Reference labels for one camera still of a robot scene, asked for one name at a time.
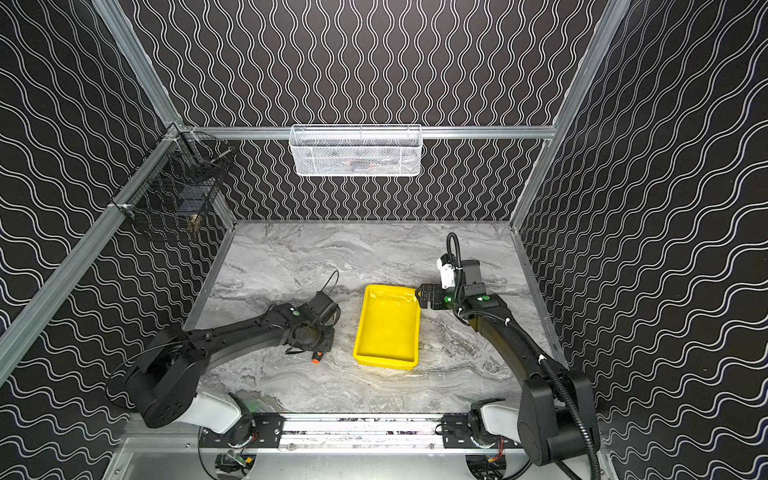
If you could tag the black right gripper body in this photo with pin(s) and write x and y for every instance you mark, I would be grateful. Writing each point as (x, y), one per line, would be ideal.
(432, 295)

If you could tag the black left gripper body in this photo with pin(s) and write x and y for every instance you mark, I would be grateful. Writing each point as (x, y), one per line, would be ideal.
(306, 346)

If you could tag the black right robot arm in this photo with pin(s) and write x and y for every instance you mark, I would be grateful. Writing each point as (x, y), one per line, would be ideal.
(556, 416)

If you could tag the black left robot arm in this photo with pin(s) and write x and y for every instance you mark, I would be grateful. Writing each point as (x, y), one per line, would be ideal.
(162, 383)

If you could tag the yellow plastic bin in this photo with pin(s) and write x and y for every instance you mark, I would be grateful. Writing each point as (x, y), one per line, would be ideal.
(389, 327)

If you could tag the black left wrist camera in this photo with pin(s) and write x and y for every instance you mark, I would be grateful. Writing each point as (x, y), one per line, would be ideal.
(323, 310)

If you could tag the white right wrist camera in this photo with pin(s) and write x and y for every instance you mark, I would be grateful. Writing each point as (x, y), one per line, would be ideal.
(447, 271)

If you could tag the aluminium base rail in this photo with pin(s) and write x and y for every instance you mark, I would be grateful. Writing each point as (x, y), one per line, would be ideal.
(401, 433)

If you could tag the white wire mesh basket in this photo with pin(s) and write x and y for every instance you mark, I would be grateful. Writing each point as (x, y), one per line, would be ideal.
(356, 150)

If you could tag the black wire basket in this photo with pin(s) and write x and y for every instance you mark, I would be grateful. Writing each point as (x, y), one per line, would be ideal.
(176, 203)

